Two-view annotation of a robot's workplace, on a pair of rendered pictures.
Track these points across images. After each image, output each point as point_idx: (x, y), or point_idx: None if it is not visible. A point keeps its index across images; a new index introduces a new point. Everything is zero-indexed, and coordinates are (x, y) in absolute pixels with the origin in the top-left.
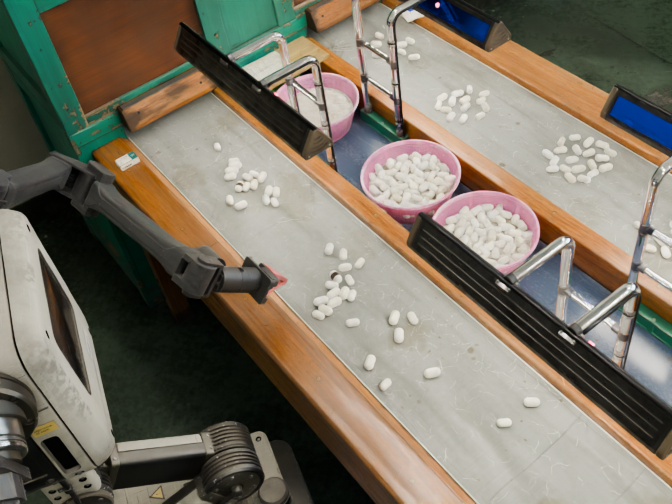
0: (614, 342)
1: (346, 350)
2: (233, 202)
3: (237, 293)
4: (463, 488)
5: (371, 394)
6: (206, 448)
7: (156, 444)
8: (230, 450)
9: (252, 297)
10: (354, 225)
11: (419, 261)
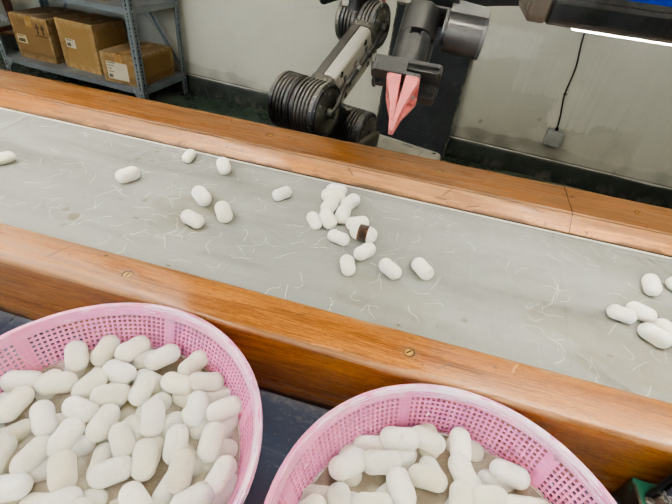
0: None
1: (266, 176)
2: (670, 287)
3: (455, 172)
4: (56, 120)
5: (202, 150)
6: (316, 72)
7: (347, 47)
8: (297, 78)
9: (433, 173)
10: (436, 339)
11: (229, 287)
